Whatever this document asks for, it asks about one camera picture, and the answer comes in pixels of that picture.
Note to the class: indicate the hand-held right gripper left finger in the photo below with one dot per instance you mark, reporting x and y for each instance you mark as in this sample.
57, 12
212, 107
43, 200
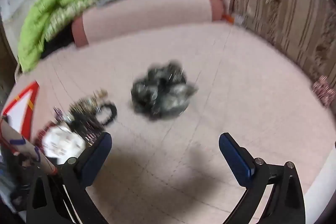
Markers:
95, 153

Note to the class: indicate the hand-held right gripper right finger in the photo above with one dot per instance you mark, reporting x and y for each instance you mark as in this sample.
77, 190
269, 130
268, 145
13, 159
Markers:
236, 158

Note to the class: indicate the white spotted hair bow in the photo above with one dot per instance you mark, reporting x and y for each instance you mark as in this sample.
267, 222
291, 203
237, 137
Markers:
63, 144

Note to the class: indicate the gold pendant earring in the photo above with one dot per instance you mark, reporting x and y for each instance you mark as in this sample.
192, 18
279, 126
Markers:
101, 94

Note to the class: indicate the red jewelry box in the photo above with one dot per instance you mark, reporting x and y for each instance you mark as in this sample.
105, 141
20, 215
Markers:
32, 92

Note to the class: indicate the grey black hair scrunchie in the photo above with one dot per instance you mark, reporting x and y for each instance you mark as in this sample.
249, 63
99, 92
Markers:
162, 90

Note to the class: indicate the pink quilted bed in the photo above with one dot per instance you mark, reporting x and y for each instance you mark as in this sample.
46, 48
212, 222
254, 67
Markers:
236, 108

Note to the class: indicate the white paper tube blue marks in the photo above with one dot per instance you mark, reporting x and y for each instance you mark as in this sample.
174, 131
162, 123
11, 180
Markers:
23, 146

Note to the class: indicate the pink patterned cloth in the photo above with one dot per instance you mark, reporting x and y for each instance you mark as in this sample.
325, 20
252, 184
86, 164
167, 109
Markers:
323, 90

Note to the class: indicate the black cloth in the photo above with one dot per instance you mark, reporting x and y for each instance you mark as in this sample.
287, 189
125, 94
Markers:
56, 43

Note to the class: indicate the brown glass door cabinet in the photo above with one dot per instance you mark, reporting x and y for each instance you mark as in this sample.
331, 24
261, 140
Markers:
6, 74

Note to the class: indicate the orange small box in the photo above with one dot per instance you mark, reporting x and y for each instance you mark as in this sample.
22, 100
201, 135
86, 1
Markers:
227, 18

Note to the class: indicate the pink long pillow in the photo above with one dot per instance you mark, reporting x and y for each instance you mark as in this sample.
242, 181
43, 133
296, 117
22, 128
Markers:
147, 14

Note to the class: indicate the beige striped headboard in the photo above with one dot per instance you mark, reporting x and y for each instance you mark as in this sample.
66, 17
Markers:
288, 19

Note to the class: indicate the green quilt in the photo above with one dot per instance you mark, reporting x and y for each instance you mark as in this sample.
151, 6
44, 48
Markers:
60, 1

